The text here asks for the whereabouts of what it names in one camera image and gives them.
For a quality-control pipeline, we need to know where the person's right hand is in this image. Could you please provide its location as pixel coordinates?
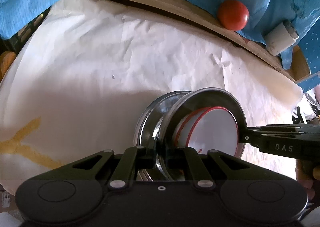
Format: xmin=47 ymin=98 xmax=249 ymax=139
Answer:
xmin=296 ymin=159 xmax=319 ymax=203

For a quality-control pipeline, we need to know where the deep steel bowl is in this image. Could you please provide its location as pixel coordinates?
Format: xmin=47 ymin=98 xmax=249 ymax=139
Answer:
xmin=157 ymin=87 xmax=247 ymax=180

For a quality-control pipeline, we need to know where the white red-rimmed bowl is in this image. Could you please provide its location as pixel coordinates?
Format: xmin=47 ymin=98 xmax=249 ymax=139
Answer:
xmin=172 ymin=106 xmax=226 ymax=147
xmin=188 ymin=109 xmax=239 ymax=155

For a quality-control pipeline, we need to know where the red tomato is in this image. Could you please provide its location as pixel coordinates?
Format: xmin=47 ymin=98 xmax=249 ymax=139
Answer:
xmin=217 ymin=0 xmax=249 ymax=31

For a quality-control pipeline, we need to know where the lower cardboard box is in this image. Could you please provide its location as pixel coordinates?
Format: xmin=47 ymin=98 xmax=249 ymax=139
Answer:
xmin=0 ymin=186 xmax=23 ymax=227

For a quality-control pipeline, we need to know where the wooden shelf board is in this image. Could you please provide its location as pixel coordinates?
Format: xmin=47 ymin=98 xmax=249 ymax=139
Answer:
xmin=125 ymin=0 xmax=311 ymax=83

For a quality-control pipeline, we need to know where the white thermos cup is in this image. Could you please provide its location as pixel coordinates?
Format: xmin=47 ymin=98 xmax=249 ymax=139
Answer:
xmin=264 ymin=20 xmax=299 ymax=56

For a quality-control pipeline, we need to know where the cream table cover sheet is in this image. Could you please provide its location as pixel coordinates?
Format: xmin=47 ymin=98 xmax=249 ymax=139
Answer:
xmin=1 ymin=0 xmax=303 ymax=194

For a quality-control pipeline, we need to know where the blue dotted curtain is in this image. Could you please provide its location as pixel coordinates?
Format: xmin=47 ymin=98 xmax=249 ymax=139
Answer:
xmin=298 ymin=19 xmax=320 ymax=93

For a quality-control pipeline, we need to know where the wooden chair knob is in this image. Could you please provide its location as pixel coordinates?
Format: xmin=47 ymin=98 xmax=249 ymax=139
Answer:
xmin=0 ymin=51 xmax=17 ymax=81

